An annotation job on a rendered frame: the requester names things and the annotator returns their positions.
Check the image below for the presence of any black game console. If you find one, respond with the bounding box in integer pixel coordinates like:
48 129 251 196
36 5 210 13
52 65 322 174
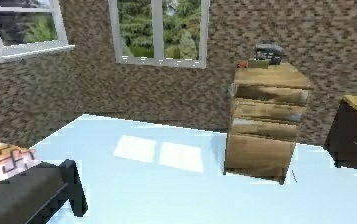
254 43 284 66

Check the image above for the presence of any white framed window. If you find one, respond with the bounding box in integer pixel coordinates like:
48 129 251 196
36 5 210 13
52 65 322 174
0 0 76 64
107 0 211 70

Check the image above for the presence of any light wooden chest of drawers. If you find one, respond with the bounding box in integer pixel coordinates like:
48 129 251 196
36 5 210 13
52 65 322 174
223 62 315 186

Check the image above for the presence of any flat green book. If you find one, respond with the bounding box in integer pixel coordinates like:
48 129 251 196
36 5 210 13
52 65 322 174
247 59 270 70

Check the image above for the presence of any black framed bed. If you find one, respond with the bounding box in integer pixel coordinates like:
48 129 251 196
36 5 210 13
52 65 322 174
0 158 89 224

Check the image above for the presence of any dark cabinet with yellow top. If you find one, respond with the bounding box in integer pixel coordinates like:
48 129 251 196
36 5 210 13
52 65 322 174
323 94 357 172

